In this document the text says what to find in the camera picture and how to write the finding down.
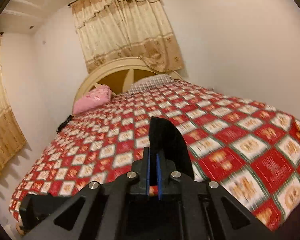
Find red checkered teddy bedspread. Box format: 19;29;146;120
8;80;300;230

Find pink folded blanket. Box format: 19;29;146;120
72;85;111;115

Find striped pillow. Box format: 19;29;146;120
128;74;174;95

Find dark clothes beside bed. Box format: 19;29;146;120
56;115;73;134

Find black pants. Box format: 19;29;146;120
148;116;194;185

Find cream wooden headboard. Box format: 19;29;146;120
72;56;183;116

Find beige curtain left wall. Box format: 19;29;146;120
0;32;28;188

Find beige curtain behind bed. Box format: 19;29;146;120
71;0;184;73

